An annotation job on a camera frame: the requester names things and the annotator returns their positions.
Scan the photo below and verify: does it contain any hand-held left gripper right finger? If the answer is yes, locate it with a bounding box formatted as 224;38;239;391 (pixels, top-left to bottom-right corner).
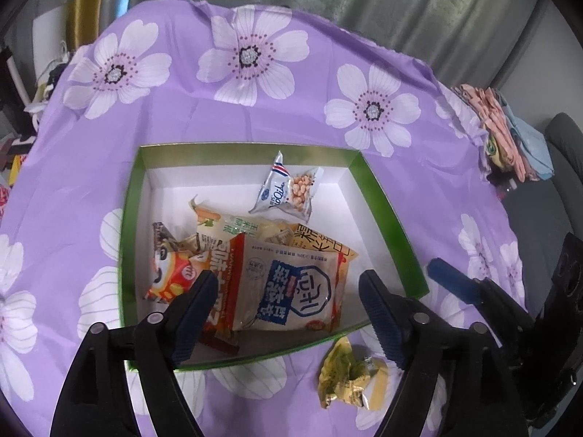
358;269;531;437

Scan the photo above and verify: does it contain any grey sofa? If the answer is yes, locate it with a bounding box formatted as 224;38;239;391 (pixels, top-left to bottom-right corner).
492;113;583;310

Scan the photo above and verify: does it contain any pale yellow corn snack packet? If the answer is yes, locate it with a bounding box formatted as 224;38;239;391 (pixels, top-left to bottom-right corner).
189;196;292;249

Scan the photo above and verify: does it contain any red snack packet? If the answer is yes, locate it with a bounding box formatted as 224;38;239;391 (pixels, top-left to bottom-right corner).
199;328;240;356

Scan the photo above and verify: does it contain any orange cartoon snack packet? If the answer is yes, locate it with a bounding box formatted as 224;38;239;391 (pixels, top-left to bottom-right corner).
145;241;238;335

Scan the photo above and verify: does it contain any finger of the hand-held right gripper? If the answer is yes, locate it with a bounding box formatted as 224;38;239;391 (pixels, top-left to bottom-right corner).
428;258;536;338

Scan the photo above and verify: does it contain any purple floral cloth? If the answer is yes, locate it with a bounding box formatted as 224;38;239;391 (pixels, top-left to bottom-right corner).
0;0;527;437

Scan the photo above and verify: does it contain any pile of folded clothes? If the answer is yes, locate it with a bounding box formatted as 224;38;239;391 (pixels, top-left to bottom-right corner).
453;83;554;183

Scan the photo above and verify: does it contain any grey-white peanut packet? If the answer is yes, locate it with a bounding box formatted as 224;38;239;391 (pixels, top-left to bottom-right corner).
248;150;325;220

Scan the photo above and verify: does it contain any green cardboard box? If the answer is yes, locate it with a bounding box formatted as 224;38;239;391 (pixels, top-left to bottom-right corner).
119;142;430;371

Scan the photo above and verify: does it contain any gold patterned curtain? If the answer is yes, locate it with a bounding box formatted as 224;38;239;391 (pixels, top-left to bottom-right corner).
66;0;114;51

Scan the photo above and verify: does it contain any orange rice cake packet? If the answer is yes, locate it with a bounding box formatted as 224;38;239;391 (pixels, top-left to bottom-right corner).
291;223;360;267

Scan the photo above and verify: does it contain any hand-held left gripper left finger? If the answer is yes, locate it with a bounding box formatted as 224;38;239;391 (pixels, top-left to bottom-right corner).
50;269;219;437

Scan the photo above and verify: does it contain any grey curtain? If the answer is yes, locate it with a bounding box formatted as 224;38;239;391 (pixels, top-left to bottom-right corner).
219;0;547;87

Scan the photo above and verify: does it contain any dark printed snack packet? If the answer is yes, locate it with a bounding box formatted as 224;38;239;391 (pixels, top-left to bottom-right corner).
152;221;196;256

